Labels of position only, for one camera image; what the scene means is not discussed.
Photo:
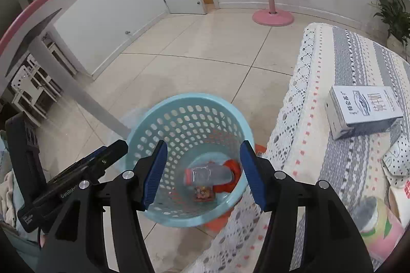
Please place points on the green potted plant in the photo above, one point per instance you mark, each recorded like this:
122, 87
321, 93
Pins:
394, 14

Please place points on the small orange card pack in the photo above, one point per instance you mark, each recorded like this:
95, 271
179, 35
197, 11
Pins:
204, 194

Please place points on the pink top side table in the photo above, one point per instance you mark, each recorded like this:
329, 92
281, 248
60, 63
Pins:
24, 34

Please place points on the white blue milk carton box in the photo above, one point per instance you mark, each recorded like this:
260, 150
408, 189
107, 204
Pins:
361, 110

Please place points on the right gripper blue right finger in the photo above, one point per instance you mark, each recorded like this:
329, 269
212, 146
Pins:
332, 242

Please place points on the orange floor item under basket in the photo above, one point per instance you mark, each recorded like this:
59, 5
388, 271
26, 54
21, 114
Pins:
216, 225

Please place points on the red floral paper cup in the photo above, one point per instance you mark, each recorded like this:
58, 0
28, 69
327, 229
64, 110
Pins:
398, 198

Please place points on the polka dot paper wrapper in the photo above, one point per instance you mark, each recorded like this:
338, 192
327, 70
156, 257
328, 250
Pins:
396, 160

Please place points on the pink coat stand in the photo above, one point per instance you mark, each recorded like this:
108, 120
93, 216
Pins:
273, 17

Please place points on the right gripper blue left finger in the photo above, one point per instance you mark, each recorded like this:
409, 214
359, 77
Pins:
76, 240

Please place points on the light blue plastic waste basket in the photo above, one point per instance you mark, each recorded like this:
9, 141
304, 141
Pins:
197, 128

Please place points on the white dining chair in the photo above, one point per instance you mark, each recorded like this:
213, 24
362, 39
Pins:
30, 85

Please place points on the striped woven tablecloth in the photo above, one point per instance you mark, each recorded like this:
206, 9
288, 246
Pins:
302, 145

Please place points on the clear plastic bottle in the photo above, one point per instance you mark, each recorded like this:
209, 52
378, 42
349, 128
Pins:
203, 175

